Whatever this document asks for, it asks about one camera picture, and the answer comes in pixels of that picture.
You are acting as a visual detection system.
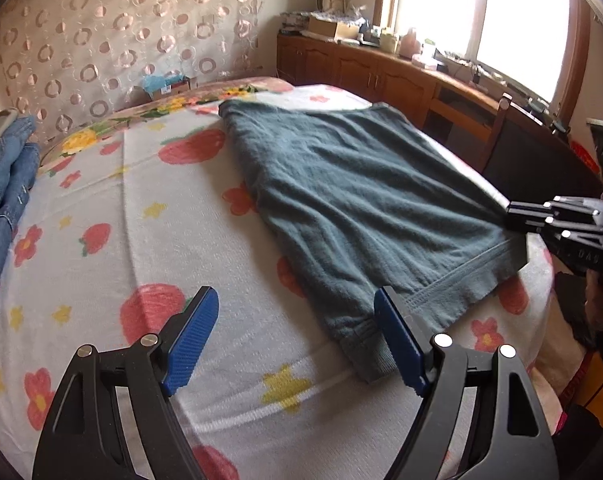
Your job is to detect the teal grey pants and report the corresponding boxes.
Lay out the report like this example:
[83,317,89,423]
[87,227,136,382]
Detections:
[220,100,527,382]

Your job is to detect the person's right hand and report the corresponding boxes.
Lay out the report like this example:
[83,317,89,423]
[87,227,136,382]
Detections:
[585,270,603,350]

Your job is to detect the dark wooden chair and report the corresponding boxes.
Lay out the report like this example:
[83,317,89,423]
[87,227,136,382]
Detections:
[478,93,603,203]

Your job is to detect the long wooden sideboard cabinet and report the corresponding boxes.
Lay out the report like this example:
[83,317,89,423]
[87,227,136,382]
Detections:
[276,34,573,168]

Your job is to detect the white strawberry flower bedsheet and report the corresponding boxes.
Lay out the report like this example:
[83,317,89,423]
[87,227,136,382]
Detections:
[0,84,555,480]

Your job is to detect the pink bottle on cabinet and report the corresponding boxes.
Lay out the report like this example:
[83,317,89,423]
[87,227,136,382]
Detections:
[398,29,422,60]

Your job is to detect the upper folded blue jeans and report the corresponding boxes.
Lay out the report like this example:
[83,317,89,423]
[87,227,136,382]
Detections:
[0,112,39,241]

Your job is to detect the folded blue jeans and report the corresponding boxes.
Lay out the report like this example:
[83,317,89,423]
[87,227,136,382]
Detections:
[0,143,40,284]
[0,112,39,241]

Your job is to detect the white cup on cabinet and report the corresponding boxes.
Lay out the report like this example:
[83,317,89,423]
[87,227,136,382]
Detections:
[379,32,400,55]

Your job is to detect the lower folded blue jeans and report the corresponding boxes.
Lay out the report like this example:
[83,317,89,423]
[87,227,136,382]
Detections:
[0,143,40,284]

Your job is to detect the cardboard box on cabinet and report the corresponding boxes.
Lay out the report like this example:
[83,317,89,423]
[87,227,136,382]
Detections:
[307,15,360,40]

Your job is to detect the box with blue cloth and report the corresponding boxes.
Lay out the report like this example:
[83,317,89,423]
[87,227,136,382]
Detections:
[142,74,193,101]

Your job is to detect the floral yellow quilt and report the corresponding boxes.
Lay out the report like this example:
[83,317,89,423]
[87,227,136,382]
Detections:
[41,76,294,168]

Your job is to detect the pink circle pattern curtain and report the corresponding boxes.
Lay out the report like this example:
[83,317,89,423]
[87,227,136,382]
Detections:
[0,0,264,143]

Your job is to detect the window with wooden frame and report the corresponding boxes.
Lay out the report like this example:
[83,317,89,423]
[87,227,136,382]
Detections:
[374,0,591,122]

